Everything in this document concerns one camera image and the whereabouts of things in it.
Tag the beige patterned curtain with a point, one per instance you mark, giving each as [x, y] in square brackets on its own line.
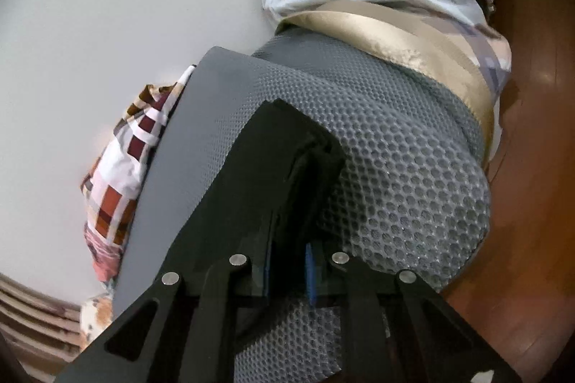
[31, 320]

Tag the checkered pink patchwork blanket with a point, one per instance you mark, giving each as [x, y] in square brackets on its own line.
[121, 167]

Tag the pale checked sheet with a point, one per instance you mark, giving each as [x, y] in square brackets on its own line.
[487, 55]

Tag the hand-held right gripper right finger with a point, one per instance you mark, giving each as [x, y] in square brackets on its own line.
[310, 277]

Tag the grey mesh mat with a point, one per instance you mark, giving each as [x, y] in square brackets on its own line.
[404, 185]

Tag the black pants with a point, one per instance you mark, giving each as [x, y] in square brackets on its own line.
[197, 167]

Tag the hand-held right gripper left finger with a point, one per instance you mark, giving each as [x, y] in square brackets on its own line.
[268, 275]

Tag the floral white orange pillow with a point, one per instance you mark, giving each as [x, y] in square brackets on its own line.
[94, 315]

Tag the golden satin cloth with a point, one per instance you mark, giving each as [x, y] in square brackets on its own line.
[359, 25]

